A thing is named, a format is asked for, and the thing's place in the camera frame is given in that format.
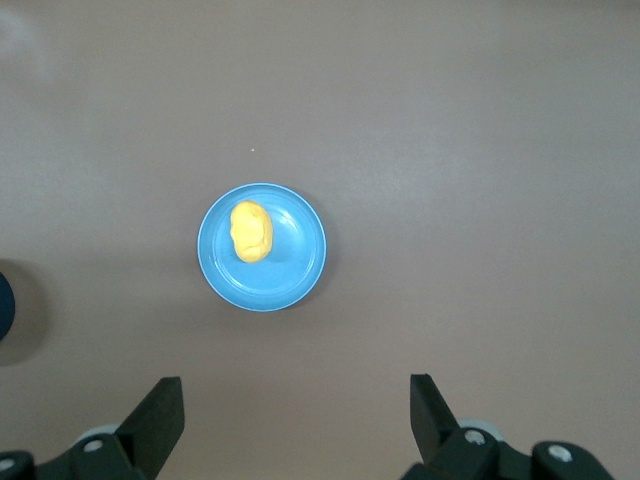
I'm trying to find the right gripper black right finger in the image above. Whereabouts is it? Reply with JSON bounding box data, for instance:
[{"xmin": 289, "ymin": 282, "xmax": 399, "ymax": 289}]
[{"xmin": 399, "ymin": 373, "xmax": 536, "ymax": 480}]

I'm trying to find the yellow potato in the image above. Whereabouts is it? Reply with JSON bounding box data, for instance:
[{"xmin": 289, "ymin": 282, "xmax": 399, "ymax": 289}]
[{"xmin": 229, "ymin": 200, "xmax": 275, "ymax": 264}]

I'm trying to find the black pot with blue handle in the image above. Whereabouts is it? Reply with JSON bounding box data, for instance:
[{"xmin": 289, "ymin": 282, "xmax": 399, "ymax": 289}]
[{"xmin": 0, "ymin": 272, "xmax": 17, "ymax": 342}]

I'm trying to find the blue round plate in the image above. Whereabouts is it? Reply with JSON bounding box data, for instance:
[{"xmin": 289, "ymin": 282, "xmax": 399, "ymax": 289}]
[{"xmin": 196, "ymin": 182, "xmax": 328, "ymax": 314}]

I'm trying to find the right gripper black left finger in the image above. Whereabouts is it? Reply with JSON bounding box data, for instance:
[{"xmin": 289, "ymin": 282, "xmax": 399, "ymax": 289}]
[{"xmin": 37, "ymin": 377, "xmax": 185, "ymax": 480}]

